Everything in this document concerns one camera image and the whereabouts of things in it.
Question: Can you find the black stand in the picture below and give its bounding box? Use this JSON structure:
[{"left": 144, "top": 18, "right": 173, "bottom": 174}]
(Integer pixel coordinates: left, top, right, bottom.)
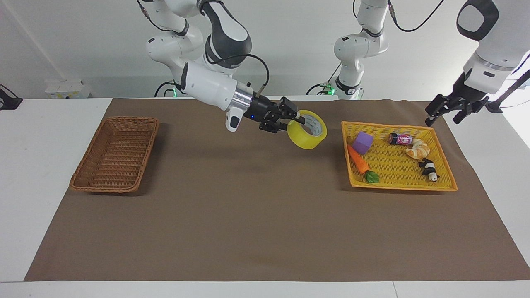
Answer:
[
  {"left": 485, "top": 53, "right": 530, "bottom": 113},
  {"left": 0, "top": 84, "right": 24, "bottom": 111}
]

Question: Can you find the brown wicker basket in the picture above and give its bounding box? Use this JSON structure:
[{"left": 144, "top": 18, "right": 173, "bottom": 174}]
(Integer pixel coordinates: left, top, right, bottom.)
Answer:
[{"left": 69, "top": 116, "right": 160, "bottom": 194}]

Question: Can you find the black cable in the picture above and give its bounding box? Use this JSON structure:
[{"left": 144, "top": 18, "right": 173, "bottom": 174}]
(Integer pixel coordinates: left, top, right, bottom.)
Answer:
[
  {"left": 207, "top": 53, "right": 270, "bottom": 100},
  {"left": 387, "top": 0, "right": 446, "bottom": 33},
  {"left": 306, "top": 62, "right": 342, "bottom": 96},
  {"left": 154, "top": 80, "right": 183, "bottom": 98}
]

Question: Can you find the small drink can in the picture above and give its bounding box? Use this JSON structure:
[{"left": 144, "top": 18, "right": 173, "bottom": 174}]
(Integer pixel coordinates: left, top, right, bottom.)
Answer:
[{"left": 388, "top": 132, "right": 414, "bottom": 146}]

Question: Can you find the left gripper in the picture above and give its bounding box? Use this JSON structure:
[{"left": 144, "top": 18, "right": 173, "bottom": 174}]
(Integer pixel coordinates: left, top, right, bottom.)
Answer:
[{"left": 425, "top": 71, "right": 490, "bottom": 127}]

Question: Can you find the toy carrot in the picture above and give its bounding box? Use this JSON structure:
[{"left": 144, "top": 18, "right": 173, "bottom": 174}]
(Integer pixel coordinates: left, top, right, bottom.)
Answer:
[{"left": 347, "top": 144, "right": 381, "bottom": 184}]

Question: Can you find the yellow plastic basket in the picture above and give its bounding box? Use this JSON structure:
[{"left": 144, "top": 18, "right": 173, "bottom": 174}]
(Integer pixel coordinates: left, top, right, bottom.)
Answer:
[{"left": 341, "top": 121, "right": 459, "bottom": 192}]

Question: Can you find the yellow tape roll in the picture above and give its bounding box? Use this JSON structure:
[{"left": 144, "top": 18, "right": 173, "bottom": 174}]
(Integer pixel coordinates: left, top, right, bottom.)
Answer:
[{"left": 287, "top": 110, "right": 328, "bottom": 150}]

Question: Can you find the panda toy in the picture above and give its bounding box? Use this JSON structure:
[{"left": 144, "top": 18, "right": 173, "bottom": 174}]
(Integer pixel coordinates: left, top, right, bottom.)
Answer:
[{"left": 418, "top": 158, "right": 441, "bottom": 182}]

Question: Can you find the purple cube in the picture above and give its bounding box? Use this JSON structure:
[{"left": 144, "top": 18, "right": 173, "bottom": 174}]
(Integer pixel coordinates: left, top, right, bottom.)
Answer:
[{"left": 352, "top": 131, "right": 374, "bottom": 156}]

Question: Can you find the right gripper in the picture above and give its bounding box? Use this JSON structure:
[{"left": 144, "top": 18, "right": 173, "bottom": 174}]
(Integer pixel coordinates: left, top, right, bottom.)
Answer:
[{"left": 248, "top": 96, "right": 306, "bottom": 134}]

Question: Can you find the white box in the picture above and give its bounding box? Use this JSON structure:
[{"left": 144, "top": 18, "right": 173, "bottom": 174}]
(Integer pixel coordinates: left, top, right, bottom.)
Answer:
[{"left": 44, "top": 80, "right": 91, "bottom": 99}]

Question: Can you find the toy croissant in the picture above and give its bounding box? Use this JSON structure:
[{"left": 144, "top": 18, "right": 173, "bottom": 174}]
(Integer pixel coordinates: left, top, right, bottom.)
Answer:
[{"left": 405, "top": 139, "right": 431, "bottom": 160}]

